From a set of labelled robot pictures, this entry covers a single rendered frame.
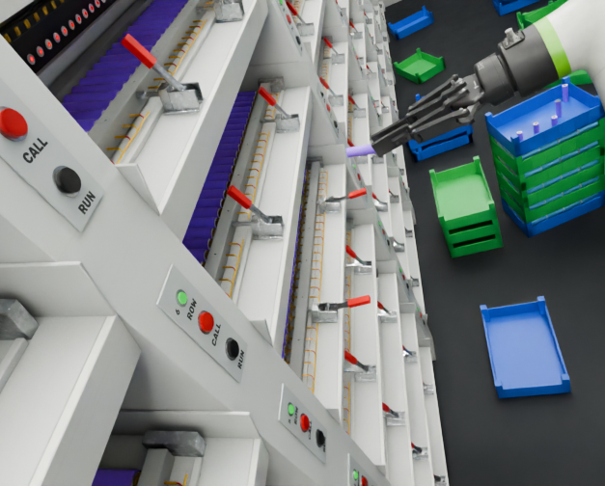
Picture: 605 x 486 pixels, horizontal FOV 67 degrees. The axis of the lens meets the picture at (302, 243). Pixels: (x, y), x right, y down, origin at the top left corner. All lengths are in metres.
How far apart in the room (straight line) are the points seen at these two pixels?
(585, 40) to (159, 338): 0.67
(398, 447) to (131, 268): 0.82
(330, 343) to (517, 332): 1.08
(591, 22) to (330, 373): 0.60
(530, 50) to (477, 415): 1.13
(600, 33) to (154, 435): 0.73
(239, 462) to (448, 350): 1.33
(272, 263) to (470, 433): 1.12
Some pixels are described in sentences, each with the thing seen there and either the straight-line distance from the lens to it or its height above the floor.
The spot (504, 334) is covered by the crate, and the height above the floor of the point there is 0.00.
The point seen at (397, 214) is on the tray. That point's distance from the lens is 1.78.
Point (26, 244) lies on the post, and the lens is 0.30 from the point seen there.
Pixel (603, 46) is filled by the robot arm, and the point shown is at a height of 1.08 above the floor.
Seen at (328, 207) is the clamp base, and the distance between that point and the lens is 0.92.
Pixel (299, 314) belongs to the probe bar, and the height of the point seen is 0.93.
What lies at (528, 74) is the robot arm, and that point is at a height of 1.07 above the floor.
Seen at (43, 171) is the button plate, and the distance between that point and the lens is 0.31.
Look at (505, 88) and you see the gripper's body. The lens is 0.79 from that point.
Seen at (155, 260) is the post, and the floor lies 1.28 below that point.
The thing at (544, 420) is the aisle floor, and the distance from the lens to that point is 1.58.
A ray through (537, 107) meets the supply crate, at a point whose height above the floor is 0.41.
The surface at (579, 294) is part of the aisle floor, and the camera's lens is 1.81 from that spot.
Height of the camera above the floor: 1.46
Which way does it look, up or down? 38 degrees down
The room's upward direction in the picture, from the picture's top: 32 degrees counter-clockwise
